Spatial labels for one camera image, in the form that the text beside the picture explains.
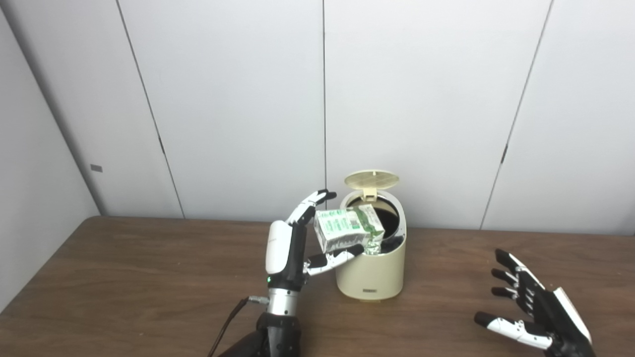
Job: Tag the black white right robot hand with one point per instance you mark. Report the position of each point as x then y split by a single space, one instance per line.
555 317

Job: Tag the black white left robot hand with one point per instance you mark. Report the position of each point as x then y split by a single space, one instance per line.
285 253

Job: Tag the white green milk carton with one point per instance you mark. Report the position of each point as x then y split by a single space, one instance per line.
342 225

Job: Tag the cream-colored bin body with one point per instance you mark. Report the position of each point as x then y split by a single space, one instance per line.
372 277

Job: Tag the cream round bin lid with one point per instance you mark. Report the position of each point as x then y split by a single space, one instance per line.
372 179

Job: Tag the black wall panel hinge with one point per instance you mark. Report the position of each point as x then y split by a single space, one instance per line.
504 153

